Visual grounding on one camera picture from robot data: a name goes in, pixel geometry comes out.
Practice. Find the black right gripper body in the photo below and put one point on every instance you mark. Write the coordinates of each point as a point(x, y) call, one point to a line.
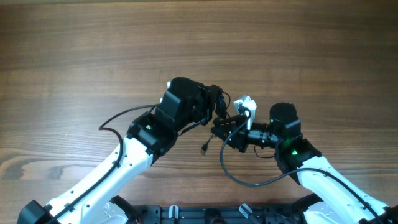
point(241, 137)

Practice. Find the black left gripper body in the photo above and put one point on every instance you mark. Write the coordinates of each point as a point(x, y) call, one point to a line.
point(204, 104)

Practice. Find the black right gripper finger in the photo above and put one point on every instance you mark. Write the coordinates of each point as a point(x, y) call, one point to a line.
point(237, 120)
point(224, 130)

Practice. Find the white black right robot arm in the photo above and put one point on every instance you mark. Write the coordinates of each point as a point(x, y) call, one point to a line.
point(334, 198)

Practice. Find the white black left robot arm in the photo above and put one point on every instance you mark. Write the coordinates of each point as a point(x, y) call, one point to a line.
point(184, 105)

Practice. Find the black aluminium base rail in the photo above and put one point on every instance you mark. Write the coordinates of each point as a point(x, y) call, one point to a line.
point(268, 214)

